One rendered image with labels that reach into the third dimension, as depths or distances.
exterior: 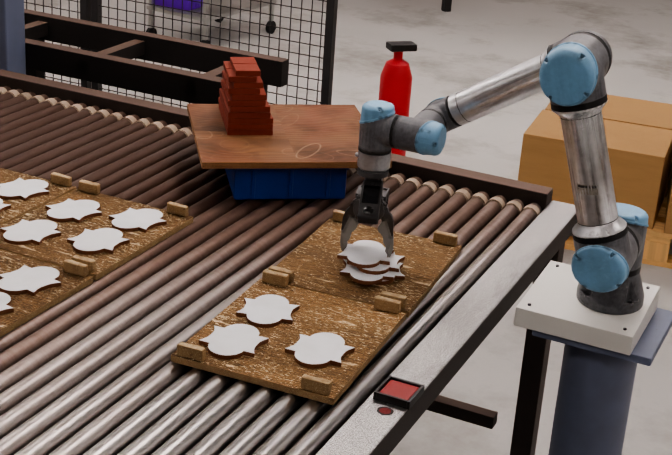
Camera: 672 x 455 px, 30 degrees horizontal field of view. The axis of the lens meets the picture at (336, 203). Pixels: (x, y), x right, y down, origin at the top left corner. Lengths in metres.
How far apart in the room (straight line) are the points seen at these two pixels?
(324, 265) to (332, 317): 0.27
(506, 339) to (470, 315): 1.94
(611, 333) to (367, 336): 0.55
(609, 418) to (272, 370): 0.90
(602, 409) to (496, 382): 1.48
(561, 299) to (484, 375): 1.58
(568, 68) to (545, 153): 2.94
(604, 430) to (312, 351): 0.81
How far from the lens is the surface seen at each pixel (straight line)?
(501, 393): 4.37
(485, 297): 2.88
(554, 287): 2.96
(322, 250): 2.99
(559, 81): 2.57
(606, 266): 2.68
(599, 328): 2.82
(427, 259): 2.99
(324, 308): 2.71
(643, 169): 5.44
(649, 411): 4.42
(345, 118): 3.63
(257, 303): 2.70
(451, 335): 2.70
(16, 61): 4.36
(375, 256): 2.88
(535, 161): 5.51
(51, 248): 2.98
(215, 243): 3.06
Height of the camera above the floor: 2.14
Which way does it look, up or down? 22 degrees down
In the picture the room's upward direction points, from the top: 4 degrees clockwise
